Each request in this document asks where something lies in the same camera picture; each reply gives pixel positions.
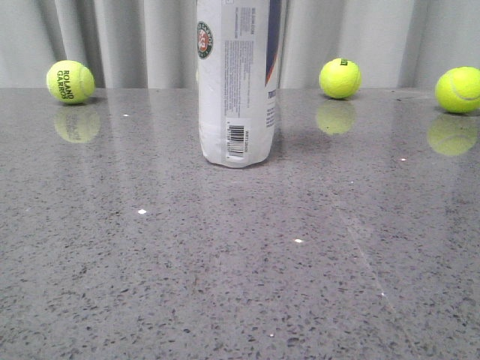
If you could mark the Wilson tennis ball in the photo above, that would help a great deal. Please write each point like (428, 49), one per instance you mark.
(340, 78)

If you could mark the clear plastic tennis ball can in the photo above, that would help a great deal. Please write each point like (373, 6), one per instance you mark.
(238, 48)

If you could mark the Roland Garros tennis ball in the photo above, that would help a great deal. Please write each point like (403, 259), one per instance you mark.
(71, 82)

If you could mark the plain yellow tennis ball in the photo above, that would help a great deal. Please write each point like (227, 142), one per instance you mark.
(457, 90)

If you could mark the grey pleated curtain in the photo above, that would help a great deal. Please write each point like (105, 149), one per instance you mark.
(152, 44)

